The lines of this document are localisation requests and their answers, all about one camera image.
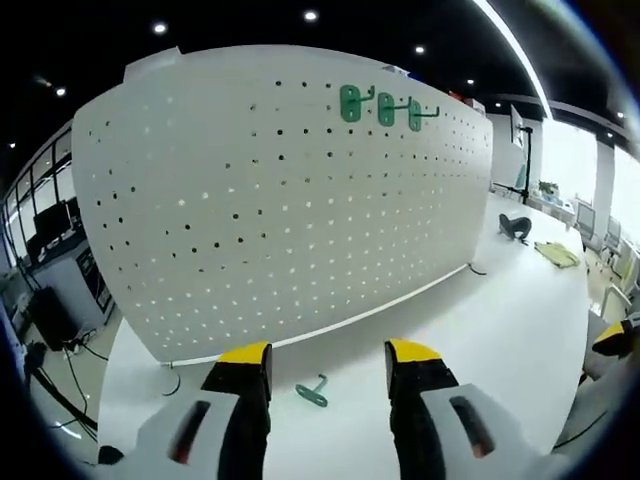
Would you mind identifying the black computer tower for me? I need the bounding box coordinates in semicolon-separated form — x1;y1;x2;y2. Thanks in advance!
29;287;81;351

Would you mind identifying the black tripod stand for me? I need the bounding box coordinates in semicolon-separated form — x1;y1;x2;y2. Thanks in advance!
517;124;535;204

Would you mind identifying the black computer monitor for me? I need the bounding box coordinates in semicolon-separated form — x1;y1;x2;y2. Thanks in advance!
32;199;75;251

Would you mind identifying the black computer mouse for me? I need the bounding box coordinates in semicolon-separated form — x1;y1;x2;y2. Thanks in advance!
97;444;125;466

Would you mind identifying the long ceiling light strip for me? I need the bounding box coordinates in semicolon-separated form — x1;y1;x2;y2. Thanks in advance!
472;0;555;121

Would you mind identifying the white perforated mounting plate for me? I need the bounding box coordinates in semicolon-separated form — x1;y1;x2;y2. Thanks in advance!
71;47;495;397

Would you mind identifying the green hook assembly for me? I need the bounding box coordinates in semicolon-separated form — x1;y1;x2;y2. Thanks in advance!
339;84;376;123
377;92;412;126
294;373;330;409
408;97;441;132

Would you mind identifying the yellow-green cloth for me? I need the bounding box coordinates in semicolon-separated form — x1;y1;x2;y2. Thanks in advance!
533;240;581;270

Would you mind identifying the black curved plastic object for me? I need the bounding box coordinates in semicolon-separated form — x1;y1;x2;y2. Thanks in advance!
497;212;532;245

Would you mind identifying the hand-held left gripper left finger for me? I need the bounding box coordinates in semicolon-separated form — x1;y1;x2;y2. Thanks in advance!
127;341;274;480

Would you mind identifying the small mounted flat screen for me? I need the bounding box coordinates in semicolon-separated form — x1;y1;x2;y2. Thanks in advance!
509;103;526;149

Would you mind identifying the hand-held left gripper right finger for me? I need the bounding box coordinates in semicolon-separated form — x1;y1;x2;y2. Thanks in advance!
383;338;551;480

